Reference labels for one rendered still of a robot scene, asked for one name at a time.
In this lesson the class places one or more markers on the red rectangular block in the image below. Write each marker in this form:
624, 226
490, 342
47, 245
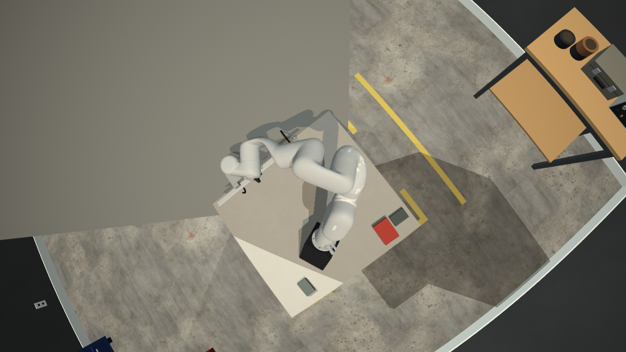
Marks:
386, 231

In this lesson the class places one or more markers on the grey wall panel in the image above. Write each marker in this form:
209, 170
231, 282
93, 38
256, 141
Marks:
118, 112

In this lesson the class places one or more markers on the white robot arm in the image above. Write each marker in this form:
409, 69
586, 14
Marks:
345, 178

